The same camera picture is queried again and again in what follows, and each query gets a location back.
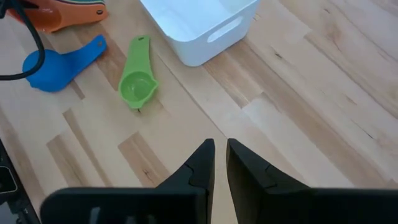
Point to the orange measuring cup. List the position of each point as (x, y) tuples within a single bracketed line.
[(62, 17)]

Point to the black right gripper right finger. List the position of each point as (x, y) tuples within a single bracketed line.
[(280, 205)]

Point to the white plastic basket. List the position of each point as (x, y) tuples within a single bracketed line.
[(199, 25)]

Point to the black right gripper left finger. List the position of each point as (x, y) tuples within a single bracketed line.
[(174, 205)]

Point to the green measuring cup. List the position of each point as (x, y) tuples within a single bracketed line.
[(136, 87)]

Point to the blue measuring cup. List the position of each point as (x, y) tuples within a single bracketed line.
[(53, 70)]

